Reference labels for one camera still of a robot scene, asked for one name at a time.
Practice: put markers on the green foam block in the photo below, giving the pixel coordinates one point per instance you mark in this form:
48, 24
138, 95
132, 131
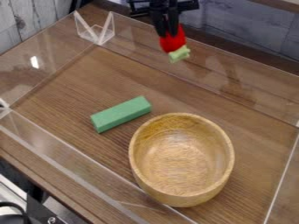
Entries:
122, 113

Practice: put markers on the wooden bowl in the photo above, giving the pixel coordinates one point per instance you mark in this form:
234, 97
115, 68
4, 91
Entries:
182, 159

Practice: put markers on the red plush strawberry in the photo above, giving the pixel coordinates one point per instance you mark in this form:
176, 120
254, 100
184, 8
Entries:
174, 45

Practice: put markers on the black mount bracket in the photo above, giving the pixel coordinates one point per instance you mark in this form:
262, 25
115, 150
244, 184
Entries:
39, 214

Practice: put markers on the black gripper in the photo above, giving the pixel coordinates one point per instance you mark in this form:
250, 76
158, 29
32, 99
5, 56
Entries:
156, 8

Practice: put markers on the clear acrylic enclosure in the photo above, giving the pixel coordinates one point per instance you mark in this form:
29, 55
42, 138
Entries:
58, 78

